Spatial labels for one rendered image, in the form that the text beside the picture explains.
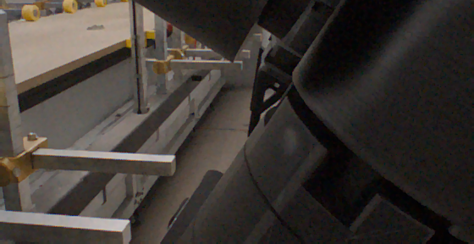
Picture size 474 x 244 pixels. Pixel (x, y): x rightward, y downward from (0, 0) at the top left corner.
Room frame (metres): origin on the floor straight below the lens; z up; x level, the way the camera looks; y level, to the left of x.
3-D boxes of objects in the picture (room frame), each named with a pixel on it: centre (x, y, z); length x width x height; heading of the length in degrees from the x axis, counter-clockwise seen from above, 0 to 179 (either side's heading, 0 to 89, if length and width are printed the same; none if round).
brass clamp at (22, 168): (0.87, 0.42, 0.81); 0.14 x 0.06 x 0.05; 172
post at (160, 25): (1.84, 0.28, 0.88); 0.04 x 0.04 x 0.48; 82
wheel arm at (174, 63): (1.87, 0.19, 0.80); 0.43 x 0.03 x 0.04; 82
